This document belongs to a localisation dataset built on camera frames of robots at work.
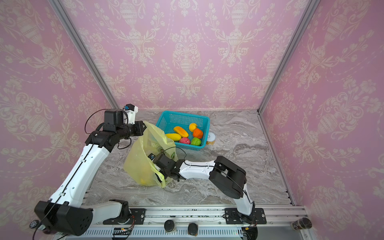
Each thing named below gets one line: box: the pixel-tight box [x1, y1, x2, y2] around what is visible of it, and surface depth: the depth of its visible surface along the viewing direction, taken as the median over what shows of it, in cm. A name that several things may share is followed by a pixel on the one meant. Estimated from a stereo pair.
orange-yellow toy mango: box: [173, 126, 189, 138], surface depth 105 cm
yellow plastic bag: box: [123, 121, 178, 188], surface depth 74 cm
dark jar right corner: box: [290, 217, 312, 231], surface depth 66 cm
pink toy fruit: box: [179, 137, 191, 145], surface depth 99 cm
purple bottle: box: [29, 219, 46, 231], surface depth 57 cm
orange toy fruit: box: [193, 128, 203, 139], surface depth 102 cm
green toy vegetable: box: [191, 137, 202, 146], surface depth 98 cm
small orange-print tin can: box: [206, 132, 216, 146], surface depth 100 cm
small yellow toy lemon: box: [188, 123, 198, 132], surface depth 108 cm
